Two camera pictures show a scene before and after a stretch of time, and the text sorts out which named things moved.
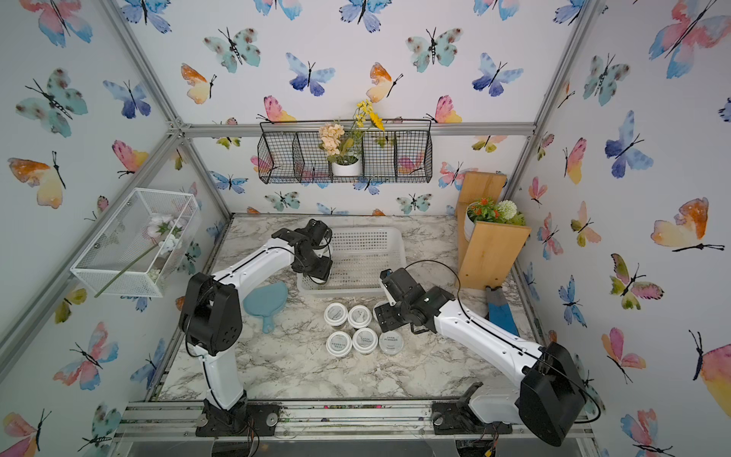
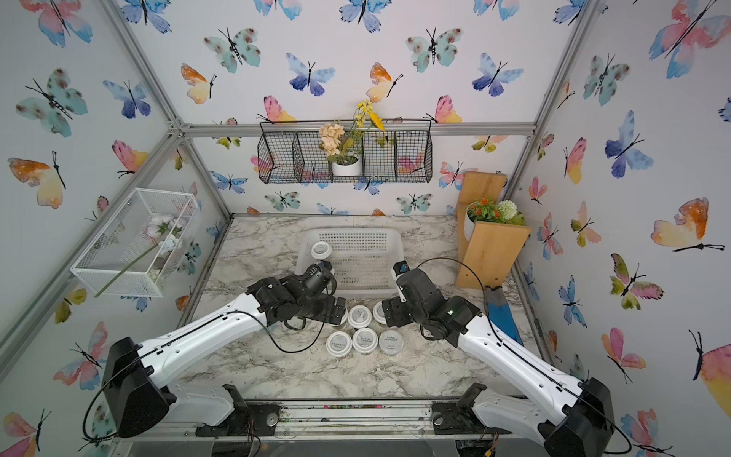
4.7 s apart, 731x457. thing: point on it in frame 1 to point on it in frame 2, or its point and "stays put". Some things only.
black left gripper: (323, 271) to (327, 314)
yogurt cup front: (338, 344) stays put
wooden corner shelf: (494, 249) stays put
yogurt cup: (376, 306) stays put
